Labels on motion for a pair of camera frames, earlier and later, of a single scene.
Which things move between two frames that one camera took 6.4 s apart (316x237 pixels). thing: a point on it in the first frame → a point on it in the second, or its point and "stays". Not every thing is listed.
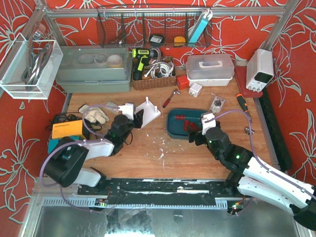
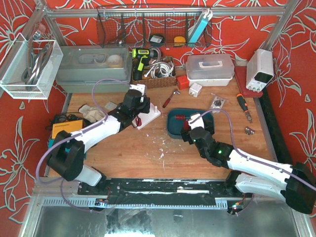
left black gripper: [136, 119] → [144, 105]
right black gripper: [196, 135] → [185, 134]
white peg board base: [150, 112] stays
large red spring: [187, 122] stays
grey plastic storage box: [94, 68] stays
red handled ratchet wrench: [167, 101] stays
